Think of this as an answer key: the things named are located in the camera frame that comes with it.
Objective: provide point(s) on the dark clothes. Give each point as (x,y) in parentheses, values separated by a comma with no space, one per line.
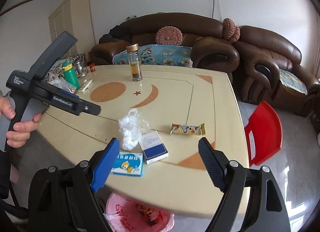
(115,34)

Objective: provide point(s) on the black and white patterned cloth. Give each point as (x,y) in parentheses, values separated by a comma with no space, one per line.
(55,69)

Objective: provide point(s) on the bin with pink bag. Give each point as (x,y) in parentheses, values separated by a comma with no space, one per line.
(140,215)

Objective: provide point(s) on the pink round plump cushion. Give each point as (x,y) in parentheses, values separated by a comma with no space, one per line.
(237,35)
(228,28)

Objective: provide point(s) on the green drinking bottle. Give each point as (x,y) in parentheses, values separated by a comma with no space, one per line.
(70,76)

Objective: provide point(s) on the blue medicine box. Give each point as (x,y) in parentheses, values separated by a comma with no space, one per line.
(130,165)

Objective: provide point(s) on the blue floral sofa cover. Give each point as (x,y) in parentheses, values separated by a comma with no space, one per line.
(162,55)

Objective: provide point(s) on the yellow snack bar wrapper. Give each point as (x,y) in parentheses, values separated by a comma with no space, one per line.
(187,129)

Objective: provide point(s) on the blue armchair seat cover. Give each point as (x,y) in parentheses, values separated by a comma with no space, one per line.
(292,81)

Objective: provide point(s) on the plastic bag of nuts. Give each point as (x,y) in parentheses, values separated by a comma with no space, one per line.
(63,85)

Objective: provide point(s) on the glass bottle with gold cap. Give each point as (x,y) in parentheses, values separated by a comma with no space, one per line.
(135,64)

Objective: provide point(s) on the beige dining table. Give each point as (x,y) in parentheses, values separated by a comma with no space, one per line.
(175,96)

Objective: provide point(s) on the red plastic chair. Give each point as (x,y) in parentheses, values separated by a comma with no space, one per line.
(267,131)

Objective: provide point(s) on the clear glass jar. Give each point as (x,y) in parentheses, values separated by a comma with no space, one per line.
(81,69)

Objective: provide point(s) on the brown leather armchair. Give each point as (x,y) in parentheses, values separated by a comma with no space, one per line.
(275,46)

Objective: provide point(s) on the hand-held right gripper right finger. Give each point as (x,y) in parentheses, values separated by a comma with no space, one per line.
(212,164)

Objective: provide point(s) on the clear plastic wrap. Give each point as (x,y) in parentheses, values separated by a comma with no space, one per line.
(131,131)

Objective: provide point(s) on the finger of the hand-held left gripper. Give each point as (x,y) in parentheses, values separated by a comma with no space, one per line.
(88,108)
(70,94)

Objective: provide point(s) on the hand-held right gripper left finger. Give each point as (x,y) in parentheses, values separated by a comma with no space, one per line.
(105,164)

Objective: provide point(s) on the long brown leather sofa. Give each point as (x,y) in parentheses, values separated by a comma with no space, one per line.
(175,21)

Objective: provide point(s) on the white and blue box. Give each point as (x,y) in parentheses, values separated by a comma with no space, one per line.
(153,148)

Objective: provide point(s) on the person's left hand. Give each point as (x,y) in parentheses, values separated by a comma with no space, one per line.
(21,133)

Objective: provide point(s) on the cream wardrobe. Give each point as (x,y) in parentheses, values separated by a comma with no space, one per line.
(75,21)

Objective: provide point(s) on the white remote control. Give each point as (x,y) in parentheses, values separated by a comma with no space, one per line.
(85,85)

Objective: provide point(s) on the pink round flat cushion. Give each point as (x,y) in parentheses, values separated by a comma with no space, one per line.
(169,36)

